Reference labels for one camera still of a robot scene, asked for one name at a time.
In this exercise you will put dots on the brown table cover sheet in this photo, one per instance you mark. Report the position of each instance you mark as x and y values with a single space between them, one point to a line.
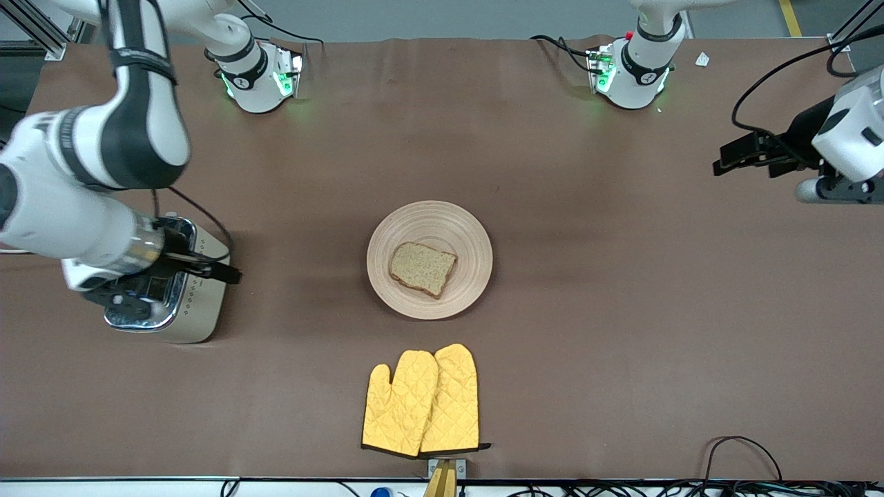
552 172

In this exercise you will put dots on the small metal bracket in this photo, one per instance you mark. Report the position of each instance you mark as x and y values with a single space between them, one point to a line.
433 468

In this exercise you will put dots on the blue bottle cap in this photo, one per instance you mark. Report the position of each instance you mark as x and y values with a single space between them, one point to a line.
381 493

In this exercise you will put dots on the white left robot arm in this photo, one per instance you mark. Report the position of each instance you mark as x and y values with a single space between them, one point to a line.
642 76

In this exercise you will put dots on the yellow wooden stick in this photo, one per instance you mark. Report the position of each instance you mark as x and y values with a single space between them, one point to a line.
442 483

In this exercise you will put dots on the small white paper tag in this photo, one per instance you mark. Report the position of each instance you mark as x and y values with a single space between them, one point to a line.
702 59

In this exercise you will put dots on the round wooden plate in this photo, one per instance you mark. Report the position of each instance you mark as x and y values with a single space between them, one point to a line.
428 221

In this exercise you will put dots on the cream and chrome toaster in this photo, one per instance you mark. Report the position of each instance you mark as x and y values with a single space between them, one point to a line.
200 310

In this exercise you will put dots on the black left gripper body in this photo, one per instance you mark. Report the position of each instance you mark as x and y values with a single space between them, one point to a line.
801 140

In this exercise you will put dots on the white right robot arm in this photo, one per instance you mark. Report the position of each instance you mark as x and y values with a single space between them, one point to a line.
138 124

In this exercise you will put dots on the aluminium frame post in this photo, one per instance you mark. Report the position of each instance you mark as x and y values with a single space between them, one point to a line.
41 31
846 31

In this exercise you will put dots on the brown toast slice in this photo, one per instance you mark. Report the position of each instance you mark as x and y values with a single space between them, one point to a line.
423 269

